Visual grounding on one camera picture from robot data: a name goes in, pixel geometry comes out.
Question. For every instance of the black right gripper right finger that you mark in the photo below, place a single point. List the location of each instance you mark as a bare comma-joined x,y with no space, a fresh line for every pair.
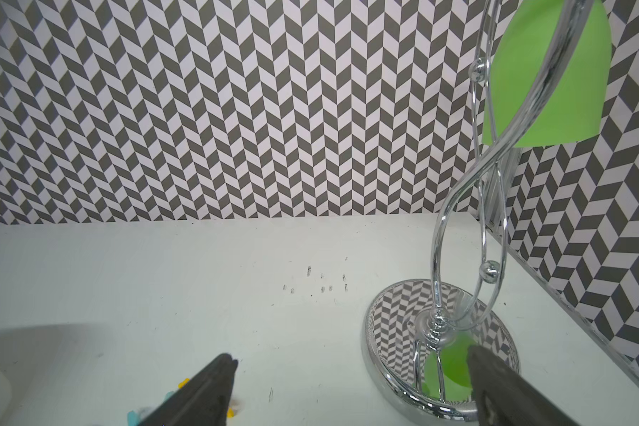
503,397

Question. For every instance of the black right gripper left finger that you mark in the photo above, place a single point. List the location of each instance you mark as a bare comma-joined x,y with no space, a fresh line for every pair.
202,400

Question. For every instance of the teal clothespin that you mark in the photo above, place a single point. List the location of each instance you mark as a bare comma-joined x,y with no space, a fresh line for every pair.
136,417

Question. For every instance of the yellow clothespin near right gripper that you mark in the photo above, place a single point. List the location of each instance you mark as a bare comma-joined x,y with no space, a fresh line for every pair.
183,383

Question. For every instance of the chrome green jewelry stand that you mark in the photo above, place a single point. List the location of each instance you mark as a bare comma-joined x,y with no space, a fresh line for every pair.
540,83

